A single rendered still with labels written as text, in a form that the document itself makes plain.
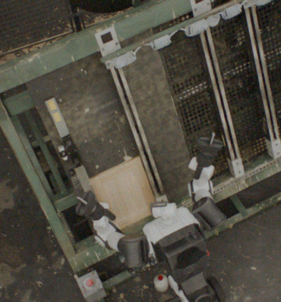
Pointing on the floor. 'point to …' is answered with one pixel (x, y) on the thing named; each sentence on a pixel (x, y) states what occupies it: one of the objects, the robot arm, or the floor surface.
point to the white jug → (161, 283)
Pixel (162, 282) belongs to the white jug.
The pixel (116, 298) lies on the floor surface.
